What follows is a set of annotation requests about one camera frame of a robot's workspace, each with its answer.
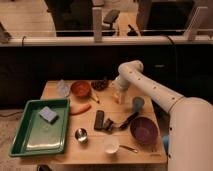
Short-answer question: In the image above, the yellow red apple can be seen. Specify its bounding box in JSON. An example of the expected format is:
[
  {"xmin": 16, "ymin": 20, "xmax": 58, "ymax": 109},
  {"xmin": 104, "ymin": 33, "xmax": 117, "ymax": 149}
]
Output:
[{"xmin": 113, "ymin": 92, "xmax": 119, "ymax": 103}]

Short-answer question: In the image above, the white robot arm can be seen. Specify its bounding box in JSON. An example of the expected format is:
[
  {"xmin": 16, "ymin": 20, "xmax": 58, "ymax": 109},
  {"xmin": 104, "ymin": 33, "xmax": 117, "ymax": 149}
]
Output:
[{"xmin": 113, "ymin": 60, "xmax": 213, "ymax": 171}]

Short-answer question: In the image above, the blue plastic cup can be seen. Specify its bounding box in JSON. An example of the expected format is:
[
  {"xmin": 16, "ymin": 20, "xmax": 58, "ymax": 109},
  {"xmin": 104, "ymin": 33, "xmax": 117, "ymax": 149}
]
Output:
[{"xmin": 132, "ymin": 97, "xmax": 145, "ymax": 112}]

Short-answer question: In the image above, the white plastic cup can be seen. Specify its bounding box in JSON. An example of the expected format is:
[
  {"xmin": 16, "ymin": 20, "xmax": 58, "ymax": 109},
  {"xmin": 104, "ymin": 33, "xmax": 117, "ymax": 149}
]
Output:
[{"xmin": 103, "ymin": 135, "xmax": 119, "ymax": 154}]

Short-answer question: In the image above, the small metal cup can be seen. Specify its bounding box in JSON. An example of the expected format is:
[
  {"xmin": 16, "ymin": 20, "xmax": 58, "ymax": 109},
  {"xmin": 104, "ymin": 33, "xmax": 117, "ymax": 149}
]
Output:
[{"xmin": 75, "ymin": 128, "xmax": 88, "ymax": 143}]

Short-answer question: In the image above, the dark grapes bunch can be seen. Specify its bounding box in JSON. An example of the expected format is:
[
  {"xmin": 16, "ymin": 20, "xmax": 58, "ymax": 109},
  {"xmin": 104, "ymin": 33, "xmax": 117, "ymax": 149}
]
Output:
[{"xmin": 91, "ymin": 78, "xmax": 108, "ymax": 91}]

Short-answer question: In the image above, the black spatula utensil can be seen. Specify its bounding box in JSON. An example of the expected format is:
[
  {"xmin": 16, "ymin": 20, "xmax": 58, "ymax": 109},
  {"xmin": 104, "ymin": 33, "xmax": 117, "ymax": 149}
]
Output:
[{"xmin": 113, "ymin": 112, "xmax": 139, "ymax": 130}]

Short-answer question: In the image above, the wooden stick utensil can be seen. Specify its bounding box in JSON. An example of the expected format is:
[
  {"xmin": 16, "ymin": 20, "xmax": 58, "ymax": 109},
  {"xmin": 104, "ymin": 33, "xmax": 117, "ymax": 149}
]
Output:
[{"xmin": 90, "ymin": 92, "xmax": 100, "ymax": 104}]

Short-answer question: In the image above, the dark brown rectangular block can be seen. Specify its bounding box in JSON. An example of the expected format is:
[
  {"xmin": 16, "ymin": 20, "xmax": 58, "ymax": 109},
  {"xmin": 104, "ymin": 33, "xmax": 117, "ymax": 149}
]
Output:
[{"xmin": 94, "ymin": 110, "xmax": 105, "ymax": 130}]

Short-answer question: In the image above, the small dark block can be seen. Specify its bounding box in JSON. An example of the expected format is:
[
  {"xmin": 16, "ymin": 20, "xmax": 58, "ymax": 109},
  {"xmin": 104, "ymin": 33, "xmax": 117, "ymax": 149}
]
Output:
[{"xmin": 103, "ymin": 119, "xmax": 113, "ymax": 131}]

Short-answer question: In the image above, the purple bowl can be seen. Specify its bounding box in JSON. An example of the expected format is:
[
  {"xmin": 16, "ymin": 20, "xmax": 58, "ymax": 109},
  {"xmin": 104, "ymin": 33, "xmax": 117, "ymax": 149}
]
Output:
[{"xmin": 130, "ymin": 117, "xmax": 158, "ymax": 145}]

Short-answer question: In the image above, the orange bowl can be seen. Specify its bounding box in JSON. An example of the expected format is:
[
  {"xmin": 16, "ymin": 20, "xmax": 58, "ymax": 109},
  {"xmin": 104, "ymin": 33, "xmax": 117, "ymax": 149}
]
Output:
[{"xmin": 71, "ymin": 80, "xmax": 91, "ymax": 98}]

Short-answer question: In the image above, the metal spoon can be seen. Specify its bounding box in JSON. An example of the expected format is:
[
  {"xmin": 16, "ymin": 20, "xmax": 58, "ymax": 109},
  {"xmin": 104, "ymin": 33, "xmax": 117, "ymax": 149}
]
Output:
[{"xmin": 119, "ymin": 145, "xmax": 138, "ymax": 153}]

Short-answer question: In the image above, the clear plastic bag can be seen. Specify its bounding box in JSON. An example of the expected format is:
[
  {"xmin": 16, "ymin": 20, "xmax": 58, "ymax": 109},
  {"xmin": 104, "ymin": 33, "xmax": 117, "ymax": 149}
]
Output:
[{"xmin": 56, "ymin": 80, "xmax": 70, "ymax": 98}]

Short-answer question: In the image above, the blue round device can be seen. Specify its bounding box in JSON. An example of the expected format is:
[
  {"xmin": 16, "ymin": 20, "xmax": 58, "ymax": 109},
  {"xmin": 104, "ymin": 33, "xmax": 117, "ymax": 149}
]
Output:
[{"xmin": 162, "ymin": 135, "xmax": 169, "ymax": 153}]

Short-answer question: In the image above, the blue sponge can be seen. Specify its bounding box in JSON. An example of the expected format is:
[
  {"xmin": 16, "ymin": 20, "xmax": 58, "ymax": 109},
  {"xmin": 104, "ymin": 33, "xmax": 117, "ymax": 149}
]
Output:
[{"xmin": 39, "ymin": 106, "xmax": 58, "ymax": 124}]

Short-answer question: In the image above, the black office chair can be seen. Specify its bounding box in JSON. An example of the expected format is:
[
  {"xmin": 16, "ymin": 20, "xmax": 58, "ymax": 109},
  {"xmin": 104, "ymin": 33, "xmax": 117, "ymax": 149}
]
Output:
[{"xmin": 103, "ymin": 9, "xmax": 120, "ymax": 32}]

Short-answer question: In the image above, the green plastic tray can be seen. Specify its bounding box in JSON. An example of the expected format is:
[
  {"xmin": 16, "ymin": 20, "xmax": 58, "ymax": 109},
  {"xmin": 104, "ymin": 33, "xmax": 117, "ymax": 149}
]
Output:
[{"xmin": 9, "ymin": 99, "xmax": 70, "ymax": 157}]

